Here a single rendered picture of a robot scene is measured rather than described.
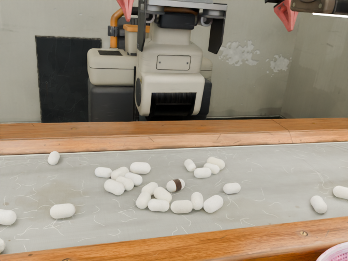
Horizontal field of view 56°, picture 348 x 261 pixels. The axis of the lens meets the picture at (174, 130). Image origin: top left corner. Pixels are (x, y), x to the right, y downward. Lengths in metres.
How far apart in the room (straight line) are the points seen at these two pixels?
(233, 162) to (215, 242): 0.29
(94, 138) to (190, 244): 0.36
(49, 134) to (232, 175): 0.38
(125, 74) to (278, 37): 1.87
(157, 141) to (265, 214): 0.29
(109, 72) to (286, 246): 1.08
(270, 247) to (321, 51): 2.49
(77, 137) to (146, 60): 0.51
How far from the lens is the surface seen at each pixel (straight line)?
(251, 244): 0.45
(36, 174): 0.63
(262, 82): 3.03
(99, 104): 1.42
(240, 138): 0.78
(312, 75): 2.92
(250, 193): 0.60
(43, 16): 2.51
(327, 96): 2.77
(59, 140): 0.71
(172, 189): 0.56
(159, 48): 1.14
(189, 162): 0.63
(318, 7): 0.49
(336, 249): 0.48
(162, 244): 0.42
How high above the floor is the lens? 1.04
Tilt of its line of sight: 21 degrees down
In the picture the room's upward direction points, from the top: 5 degrees clockwise
